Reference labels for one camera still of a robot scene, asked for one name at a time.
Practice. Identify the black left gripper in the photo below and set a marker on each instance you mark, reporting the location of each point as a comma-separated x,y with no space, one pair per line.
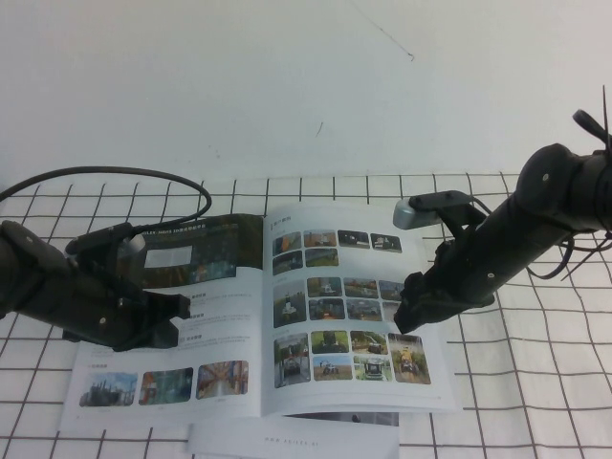
105,306

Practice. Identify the AgileX classroom cover brochure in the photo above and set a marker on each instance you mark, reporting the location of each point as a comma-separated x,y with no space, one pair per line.
287,437

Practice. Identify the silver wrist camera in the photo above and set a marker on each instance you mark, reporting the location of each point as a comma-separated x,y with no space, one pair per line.
413,216
134,246

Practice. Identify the white black-grid tablecloth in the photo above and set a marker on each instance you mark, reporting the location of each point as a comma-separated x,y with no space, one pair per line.
526,373

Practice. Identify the AgileX catalogue book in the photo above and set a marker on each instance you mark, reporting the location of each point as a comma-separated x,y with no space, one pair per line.
239,363

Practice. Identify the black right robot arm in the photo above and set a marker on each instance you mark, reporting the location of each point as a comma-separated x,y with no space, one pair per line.
540,201

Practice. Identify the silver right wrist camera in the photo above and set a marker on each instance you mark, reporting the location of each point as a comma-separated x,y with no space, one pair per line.
413,216

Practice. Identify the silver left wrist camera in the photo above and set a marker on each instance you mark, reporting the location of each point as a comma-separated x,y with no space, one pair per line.
134,246

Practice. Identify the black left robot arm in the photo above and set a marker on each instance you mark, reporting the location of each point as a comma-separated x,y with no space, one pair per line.
28,277

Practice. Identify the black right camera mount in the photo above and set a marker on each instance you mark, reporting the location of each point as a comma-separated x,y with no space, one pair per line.
449,205

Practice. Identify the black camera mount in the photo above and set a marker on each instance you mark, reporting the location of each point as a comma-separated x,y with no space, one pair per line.
449,205
95,236

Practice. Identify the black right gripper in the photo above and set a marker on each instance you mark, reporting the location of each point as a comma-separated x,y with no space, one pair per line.
454,282

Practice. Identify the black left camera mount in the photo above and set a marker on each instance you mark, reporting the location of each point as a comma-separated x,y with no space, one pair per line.
95,236

